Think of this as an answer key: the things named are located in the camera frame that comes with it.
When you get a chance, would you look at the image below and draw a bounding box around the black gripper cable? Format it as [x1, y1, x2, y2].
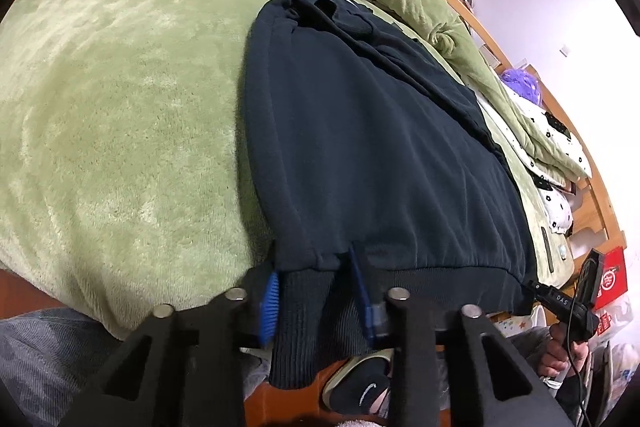
[564, 257, 593, 427]

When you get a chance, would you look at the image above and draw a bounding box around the person's right hand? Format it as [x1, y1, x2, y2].
[539, 322, 592, 379]

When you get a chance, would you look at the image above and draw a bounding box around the wooden bed frame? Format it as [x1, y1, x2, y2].
[0, 0, 626, 427]

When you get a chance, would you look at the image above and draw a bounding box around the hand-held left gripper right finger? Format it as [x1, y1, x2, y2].
[347, 244, 571, 427]

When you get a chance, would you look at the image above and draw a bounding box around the white plastic bag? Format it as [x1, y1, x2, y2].
[594, 291, 640, 390]

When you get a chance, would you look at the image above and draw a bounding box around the green plush bed sheet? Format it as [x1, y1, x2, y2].
[0, 0, 576, 343]

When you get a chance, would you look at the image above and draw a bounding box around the black sports shoe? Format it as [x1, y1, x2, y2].
[322, 353, 394, 414]

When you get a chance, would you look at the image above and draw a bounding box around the black sweatshirt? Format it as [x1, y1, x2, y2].
[240, 0, 539, 390]

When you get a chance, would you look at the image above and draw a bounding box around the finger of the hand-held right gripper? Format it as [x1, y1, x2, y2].
[522, 279, 572, 309]

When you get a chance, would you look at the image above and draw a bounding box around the person's grey trouser leg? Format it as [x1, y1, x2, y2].
[500, 326, 557, 390]
[0, 306, 142, 427]

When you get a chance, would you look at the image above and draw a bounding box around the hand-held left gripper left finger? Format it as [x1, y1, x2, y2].
[60, 269, 281, 427]

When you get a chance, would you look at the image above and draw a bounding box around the purple plush toy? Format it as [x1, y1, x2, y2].
[500, 68, 544, 106]

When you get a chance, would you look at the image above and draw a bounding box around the white floral pillow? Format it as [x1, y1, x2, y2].
[532, 174, 576, 236]

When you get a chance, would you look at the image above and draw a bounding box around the red box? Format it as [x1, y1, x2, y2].
[595, 246, 629, 311]

